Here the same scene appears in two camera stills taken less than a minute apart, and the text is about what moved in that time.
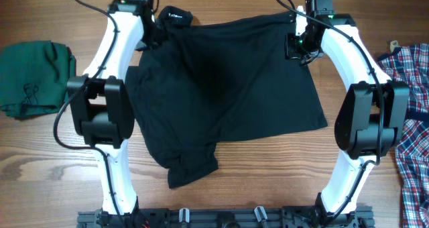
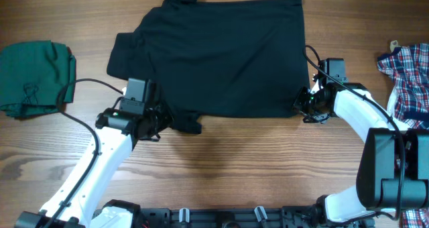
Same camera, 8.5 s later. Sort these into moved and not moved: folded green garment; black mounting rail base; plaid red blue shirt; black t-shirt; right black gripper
Moved: black t-shirt; right black gripper
Not moved: folded green garment; black mounting rail base; plaid red blue shirt
